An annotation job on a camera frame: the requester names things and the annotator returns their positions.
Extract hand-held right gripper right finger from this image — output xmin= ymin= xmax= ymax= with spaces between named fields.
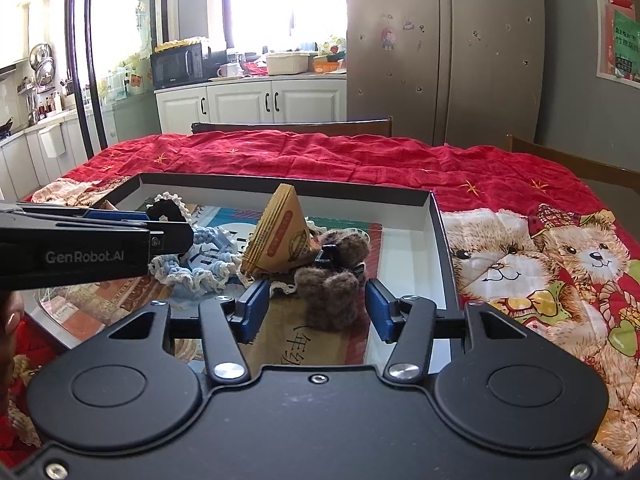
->
xmin=364 ymin=278 xmax=527 ymax=383

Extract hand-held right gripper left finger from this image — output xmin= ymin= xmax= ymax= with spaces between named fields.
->
xmin=107 ymin=278 xmax=272 ymax=387

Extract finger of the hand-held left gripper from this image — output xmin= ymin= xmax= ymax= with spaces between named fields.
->
xmin=14 ymin=202 xmax=152 ymax=225
xmin=148 ymin=221 xmax=195 ymax=259

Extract black scrunchie with white lace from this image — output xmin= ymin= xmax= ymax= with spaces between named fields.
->
xmin=146 ymin=192 xmax=195 ymax=227

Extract blue scrunchie with white lace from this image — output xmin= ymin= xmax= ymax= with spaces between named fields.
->
xmin=149 ymin=224 xmax=247 ymax=302

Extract brown plush bear hair clip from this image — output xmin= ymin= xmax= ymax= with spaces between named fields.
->
xmin=294 ymin=229 xmax=372 ymax=332

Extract tan triangular paper packet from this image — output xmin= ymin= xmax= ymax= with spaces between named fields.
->
xmin=239 ymin=183 xmax=322 ymax=287

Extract black shallow tray box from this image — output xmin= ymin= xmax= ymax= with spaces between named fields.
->
xmin=27 ymin=172 xmax=464 ymax=363

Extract person's left hand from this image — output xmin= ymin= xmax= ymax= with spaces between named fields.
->
xmin=0 ymin=290 xmax=27 ymax=388

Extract white hanging waste bin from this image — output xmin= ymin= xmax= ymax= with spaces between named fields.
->
xmin=38 ymin=124 xmax=67 ymax=159

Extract grey kitchen counter cabinets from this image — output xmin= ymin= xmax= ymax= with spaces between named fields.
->
xmin=0 ymin=109 xmax=97 ymax=200

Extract red printed bear blanket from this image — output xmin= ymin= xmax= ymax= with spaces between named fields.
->
xmin=0 ymin=130 xmax=640 ymax=471

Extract black framed sliding glass door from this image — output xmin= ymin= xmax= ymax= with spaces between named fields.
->
xmin=64 ymin=0 xmax=177 ymax=159

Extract white base cabinet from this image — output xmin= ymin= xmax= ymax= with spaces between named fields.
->
xmin=153 ymin=76 xmax=349 ymax=137

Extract black microwave oven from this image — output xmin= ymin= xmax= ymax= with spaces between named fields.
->
xmin=150 ymin=42 xmax=212 ymax=91

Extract hanging steel pot lids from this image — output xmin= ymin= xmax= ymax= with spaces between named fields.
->
xmin=28 ymin=42 xmax=54 ymax=89

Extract yellow cloth on microwave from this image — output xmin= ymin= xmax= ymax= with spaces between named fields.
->
xmin=153 ymin=35 xmax=209 ymax=54

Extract white plastic container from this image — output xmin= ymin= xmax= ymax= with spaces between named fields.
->
xmin=264 ymin=51 xmax=309 ymax=76

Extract floral patterned bag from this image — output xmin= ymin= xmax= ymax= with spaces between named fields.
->
xmin=317 ymin=34 xmax=347 ymax=57

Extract bright window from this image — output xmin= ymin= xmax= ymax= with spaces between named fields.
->
xmin=206 ymin=0 xmax=349 ymax=57

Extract silver double-door refrigerator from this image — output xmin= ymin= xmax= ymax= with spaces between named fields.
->
xmin=345 ymin=0 xmax=547 ymax=147

